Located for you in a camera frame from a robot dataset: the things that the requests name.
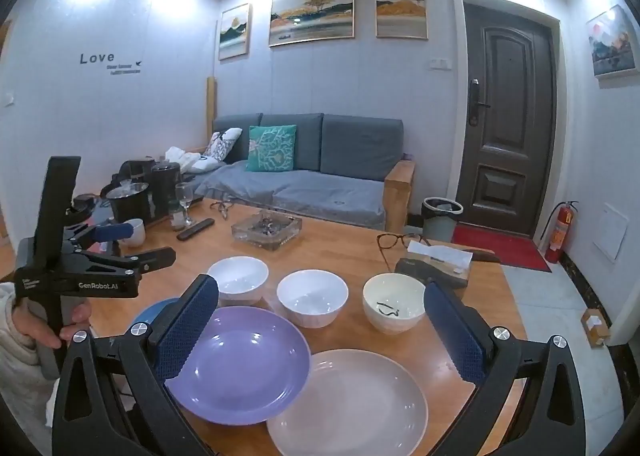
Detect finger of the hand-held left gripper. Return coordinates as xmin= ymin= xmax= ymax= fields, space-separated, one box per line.
xmin=74 ymin=246 xmax=177 ymax=281
xmin=66 ymin=221 xmax=136 ymax=257

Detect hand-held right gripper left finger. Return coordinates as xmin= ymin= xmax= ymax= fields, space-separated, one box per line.
xmin=51 ymin=274 xmax=221 ymax=456

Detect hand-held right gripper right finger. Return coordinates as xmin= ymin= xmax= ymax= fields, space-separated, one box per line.
xmin=423 ymin=280 xmax=594 ymax=456

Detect purple plate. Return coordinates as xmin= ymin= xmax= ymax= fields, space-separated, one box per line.
xmin=165 ymin=306 xmax=312 ymax=426

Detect cream bowl with dark mark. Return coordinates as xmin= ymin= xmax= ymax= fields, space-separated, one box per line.
xmin=362 ymin=273 xmax=427 ymax=334

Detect white bowl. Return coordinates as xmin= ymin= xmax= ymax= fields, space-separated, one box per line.
xmin=276 ymin=269 xmax=349 ymax=329
xmin=206 ymin=256 xmax=270 ymax=307

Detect person's left hand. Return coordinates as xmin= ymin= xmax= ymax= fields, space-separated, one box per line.
xmin=12 ymin=299 xmax=93 ymax=350

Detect white cup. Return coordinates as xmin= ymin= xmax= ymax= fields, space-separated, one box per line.
xmin=120 ymin=218 xmax=147 ymax=247

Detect black pot with glass lid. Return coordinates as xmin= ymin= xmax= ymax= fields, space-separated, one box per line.
xmin=102 ymin=181 xmax=153 ymax=225

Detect blue plate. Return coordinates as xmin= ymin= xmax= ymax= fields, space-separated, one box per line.
xmin=131 ymin=297 xmax=183 ymax=331

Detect small glass jar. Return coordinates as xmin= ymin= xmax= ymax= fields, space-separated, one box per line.
xmin=168 ymin=200 xmax=187 ymax=231

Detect black remote control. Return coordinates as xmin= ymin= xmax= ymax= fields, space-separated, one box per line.
xmin=176 ymin=218 xmax=216 ymax=241

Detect black tea appliance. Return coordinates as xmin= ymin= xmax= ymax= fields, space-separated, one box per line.
xmin=119 ymin=159 xmax=157 ymax=184

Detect black cylindrical kettle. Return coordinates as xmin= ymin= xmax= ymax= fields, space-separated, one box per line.
xmin=151 ymin=162 xmax=181 ymax=221

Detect tissue box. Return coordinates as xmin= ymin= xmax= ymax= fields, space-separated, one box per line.
xmin=395 ymin=241 xmax=473 ymax=289

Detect wine glass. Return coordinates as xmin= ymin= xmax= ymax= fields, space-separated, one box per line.
xmin=175 ymin=182 xmax=195 ymax=227

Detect red door mat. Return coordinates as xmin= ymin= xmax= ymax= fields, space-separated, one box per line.
xmin=451 ymin=225 xmax=552 ymax=273

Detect white clothing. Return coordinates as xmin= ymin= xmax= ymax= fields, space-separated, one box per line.
xmin=165 ymin=146 xmax=221 ymax=174

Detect brown eyeglasses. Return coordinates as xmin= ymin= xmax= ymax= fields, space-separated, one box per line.
xmin=376 ymin=232 xmax=432 ymax=271

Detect grey trash bin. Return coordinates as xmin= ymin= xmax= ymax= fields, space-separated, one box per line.
xmin=421 ymin=197 xmax=464 ymax=243

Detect glass ashtray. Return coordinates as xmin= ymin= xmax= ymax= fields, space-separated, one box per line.
xmin=231 ymin=212 xmax=303 ymax=251

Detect pink plate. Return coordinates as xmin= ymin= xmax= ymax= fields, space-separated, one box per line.
xmin=266 ymin=349 xmax=429 ymax=456

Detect white patterned pillow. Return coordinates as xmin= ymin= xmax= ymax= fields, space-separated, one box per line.
xmin=202 ymin=128 xmax=241 ymax=161

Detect small cardboard box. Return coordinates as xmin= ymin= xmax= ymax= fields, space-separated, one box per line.
xmin=580 ymin=308 xmax=612 ymax=349

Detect red fire extinguisher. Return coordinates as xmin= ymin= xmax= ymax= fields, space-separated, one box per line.
xmin=544 ymin=201 xmax=580 ymax=264

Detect upright wooden board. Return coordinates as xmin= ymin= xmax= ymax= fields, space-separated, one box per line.
xmin=206 ymin=76 xmax=220 ymax=144

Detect teal patterned pillow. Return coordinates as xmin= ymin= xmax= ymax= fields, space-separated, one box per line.
xmin=245 ymin=125 xmax=297 ymax=173

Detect grey sofa blanket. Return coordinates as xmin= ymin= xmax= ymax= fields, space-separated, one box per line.
xmin=192 ymin=161 xmax=388 ymax=231

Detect dark brown door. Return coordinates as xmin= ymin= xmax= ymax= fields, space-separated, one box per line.
xmin=462 ymin=3 xmax=558 ymax=239

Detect small landscape painting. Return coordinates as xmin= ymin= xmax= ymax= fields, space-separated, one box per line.
xmin=218 ymin=3 xmax=251 ymax=60

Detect large landscape painting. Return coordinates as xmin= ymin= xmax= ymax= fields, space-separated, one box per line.
xmin=268 ymin=0 xmax=357 ymax=47

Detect tall golden landscape painting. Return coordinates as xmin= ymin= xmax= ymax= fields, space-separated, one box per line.
xmin=374 ymin=0 xmax=430 ymax=40

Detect wall lettering decal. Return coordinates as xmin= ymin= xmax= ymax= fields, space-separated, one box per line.
xmin=80 ymin=52 xmax=143 ymax=75

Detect white wall panel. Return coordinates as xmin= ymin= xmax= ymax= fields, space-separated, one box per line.
xmin=597 ymin=203 xmax=628 ymax=263

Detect door lock handle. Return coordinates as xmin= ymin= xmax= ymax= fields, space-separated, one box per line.
xmin=468 ymin=78 xmax=492 ymax=127

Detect mountain painting white frame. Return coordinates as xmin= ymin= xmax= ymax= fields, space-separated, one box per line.
xmin=586 ymin=4 xmax=639 ymax=81

